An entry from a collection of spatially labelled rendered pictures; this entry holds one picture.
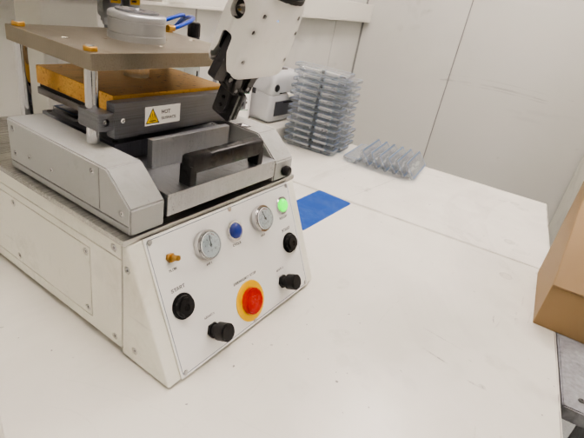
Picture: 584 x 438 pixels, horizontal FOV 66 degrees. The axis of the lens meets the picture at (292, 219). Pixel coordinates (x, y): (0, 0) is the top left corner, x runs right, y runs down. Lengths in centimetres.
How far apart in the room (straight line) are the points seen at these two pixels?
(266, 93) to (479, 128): 170
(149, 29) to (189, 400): 49
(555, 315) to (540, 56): 212
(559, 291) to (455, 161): 216
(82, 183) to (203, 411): 31
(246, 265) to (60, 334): 27
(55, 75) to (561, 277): 86
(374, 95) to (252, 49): 253
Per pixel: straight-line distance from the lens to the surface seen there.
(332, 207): 112
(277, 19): 54
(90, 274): 63
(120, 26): 69
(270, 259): 72
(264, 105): 155
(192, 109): 68
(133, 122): 61
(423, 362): 73
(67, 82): 69
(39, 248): 73
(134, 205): 53
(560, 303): 92
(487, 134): 295
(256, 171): 68
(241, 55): 53
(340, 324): 74
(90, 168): 57
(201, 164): 58
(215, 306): 63
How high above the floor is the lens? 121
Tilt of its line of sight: 27 degrees down
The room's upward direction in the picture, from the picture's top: 11 degrees clockwise
